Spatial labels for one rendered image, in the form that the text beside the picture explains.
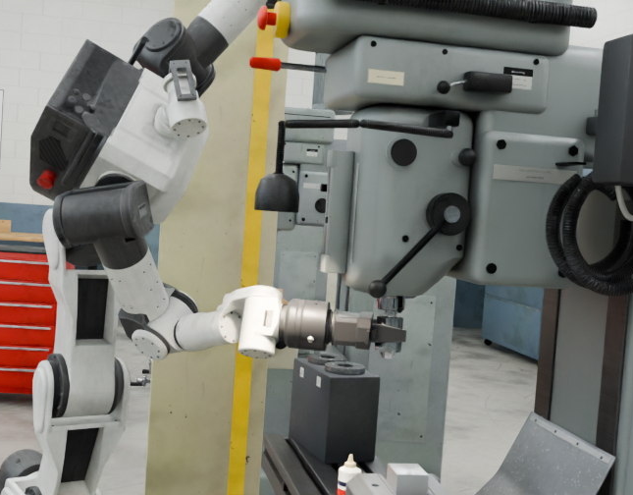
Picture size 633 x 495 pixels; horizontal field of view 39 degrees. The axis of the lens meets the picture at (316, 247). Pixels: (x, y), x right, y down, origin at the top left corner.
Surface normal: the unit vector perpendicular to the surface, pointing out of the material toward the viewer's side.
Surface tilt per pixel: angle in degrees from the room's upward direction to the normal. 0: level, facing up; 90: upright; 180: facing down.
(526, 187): 90
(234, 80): 90
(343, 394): 90
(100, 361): 81
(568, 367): 90
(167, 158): 57
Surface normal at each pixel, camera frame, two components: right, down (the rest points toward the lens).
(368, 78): 0.22, 0.07
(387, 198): -0.07, 0.04
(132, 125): 0.51, -0.47
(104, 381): 0.55, -0.08
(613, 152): -0.97, -0.06
